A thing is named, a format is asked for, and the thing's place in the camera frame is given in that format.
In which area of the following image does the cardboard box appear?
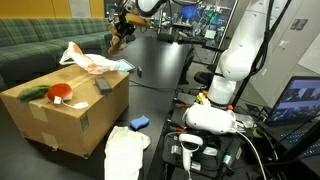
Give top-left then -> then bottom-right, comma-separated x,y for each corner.
1,65 -> 129,158

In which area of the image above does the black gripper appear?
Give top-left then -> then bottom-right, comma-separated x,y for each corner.
115,3 -> 149,38

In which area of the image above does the black cable on table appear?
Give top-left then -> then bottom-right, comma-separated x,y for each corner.
128,79 -> 178,93

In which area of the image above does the white orange plastic bag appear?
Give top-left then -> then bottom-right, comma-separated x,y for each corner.
59,41 -> 119,75

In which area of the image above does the tablet device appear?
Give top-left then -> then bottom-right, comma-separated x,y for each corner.
117,59 -> 135,72

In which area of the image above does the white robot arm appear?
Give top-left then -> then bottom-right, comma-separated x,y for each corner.
113,0 -> 292,106

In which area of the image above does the white VR headset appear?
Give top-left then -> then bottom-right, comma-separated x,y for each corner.
182,104 -> 236,135

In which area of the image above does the green plaid sofa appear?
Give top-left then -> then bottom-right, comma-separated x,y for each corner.
0,18 -> 112,87

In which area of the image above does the grey whiteboard eraser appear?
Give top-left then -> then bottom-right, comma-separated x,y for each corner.
95,77 -> 112,95

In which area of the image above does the brown plush toy animal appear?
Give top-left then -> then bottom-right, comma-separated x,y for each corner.
108,23 -> 128,55

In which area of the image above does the green plush vegetable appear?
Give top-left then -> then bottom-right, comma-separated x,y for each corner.
16,85 -> 51,102

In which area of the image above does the white VR controller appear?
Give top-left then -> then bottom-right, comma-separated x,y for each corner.
179,133 -> 203,171

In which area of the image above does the blue sponge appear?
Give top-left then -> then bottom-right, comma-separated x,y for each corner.
130,115 -> 149,131

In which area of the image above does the white towel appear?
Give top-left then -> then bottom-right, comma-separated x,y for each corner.
104,126 -> 151,180

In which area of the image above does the laptop computer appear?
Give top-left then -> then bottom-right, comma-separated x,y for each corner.
258,76 -> 320,151

